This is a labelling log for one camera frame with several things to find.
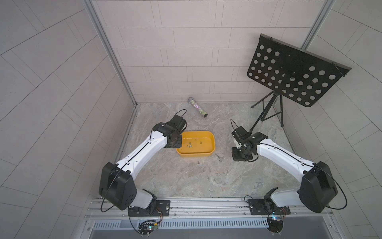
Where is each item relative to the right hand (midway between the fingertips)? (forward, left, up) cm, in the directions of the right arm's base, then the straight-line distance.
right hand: (233, 158), depth 82 cm
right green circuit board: (-30, -15, -9) cm, 34 cm away
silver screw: (-6, +5, -6) cm, 9 cm away
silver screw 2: (+11, +24, -3) cm, 27 cm away
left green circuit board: (-28, +45, -5) cm, 53 cm away
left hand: (+9, +31, +6) cm, 33 cm away
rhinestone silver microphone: (+50, +23, -1) cm, 54 cm away
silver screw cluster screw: (+3, +7, -6) cm, 10 cm away
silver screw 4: (+14, +17, -4) cm, 22 cm away
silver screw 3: (+17, +20, -5) cm, 27 cm away
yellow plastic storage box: (+13, +20, -5) cm, 25 cm away
